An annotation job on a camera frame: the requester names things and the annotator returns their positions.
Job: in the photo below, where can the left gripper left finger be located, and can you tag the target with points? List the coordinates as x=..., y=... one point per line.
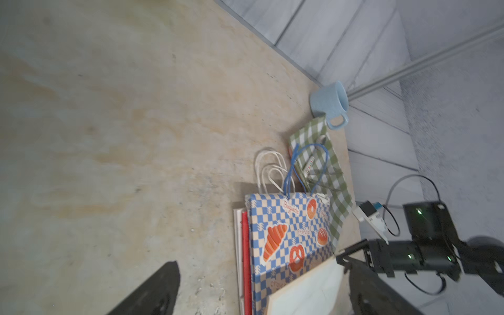
x=157, y=295

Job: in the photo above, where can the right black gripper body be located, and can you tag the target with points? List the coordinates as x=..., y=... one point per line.
x=378, y=257

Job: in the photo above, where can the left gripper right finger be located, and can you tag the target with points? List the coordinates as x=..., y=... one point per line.
x=371, y=295

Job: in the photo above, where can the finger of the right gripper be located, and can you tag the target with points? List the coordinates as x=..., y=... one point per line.
x=362, y=245

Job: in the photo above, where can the blue checkered paper bag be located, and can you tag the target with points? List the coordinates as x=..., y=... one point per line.
x=308, y=239

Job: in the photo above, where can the red and white paper bag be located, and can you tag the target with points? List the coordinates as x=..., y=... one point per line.
x=266, y=227

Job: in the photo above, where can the white happy every day bag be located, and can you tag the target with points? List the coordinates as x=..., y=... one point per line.
x=239, y=256

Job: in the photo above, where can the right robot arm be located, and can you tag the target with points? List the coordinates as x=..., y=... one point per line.
x=435, y=247

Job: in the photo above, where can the green checkered cloth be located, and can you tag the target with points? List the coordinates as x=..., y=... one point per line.
x=326, y=177

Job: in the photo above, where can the metal spoon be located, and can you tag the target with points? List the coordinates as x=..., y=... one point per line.
x=309, y=165

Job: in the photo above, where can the light blue mug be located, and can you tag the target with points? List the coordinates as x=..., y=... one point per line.
x=332, y=102

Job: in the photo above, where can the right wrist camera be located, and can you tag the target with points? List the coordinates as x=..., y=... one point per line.
x=372, y=225

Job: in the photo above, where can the right metal frame post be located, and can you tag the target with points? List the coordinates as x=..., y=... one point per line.
x=486, y=35

